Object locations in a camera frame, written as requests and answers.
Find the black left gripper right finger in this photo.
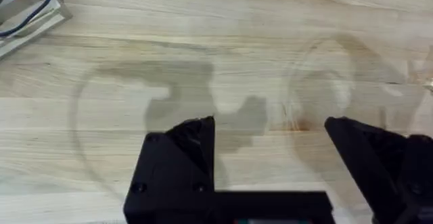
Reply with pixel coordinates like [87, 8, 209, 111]
[323, 116, 433, 224]

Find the white box with cables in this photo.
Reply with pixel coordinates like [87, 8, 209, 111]
[0, 0, 73, 61]

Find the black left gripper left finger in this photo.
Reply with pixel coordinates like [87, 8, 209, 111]
[122, 115, 217, 224]

